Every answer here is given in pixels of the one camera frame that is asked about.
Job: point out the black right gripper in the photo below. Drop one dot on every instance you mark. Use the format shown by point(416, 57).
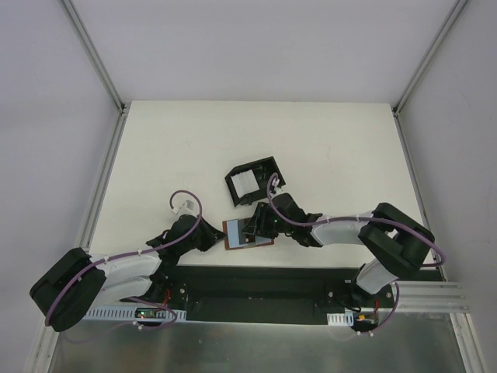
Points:
point(260, 221)

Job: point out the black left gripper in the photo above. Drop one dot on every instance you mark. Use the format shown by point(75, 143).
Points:
point(206, 235)

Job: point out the brown leather card holder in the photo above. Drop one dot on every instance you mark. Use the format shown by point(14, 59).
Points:
point(234, 241)

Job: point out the black plastic card box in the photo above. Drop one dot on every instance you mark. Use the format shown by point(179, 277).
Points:
point(263, 170)

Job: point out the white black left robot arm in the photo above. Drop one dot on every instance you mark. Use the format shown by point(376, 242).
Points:
point(80, 282)

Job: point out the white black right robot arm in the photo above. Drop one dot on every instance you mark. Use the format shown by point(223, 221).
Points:
point(398, 243)

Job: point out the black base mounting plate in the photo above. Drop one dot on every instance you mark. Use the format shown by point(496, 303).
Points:
point(296, 296)

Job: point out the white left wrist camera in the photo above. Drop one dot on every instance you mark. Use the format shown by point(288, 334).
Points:
point(187, 207)

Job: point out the white left cable duct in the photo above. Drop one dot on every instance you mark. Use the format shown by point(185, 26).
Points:
point(134, 313)

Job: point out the white cable duct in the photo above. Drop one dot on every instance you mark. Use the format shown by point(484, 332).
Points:
point(351, 319)
point(134, 313)

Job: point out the white right cable duct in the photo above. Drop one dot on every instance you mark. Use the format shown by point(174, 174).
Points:
point(351, 319)

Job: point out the left rear aluminium post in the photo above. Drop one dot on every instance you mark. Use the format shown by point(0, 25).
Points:
point(92, 54)

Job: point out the aluminium post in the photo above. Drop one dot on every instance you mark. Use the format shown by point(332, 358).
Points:
point(92, 54)
point(448, 23)

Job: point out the right rear aluminium post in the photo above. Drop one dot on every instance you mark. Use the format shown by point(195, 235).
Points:
point(448, 23)

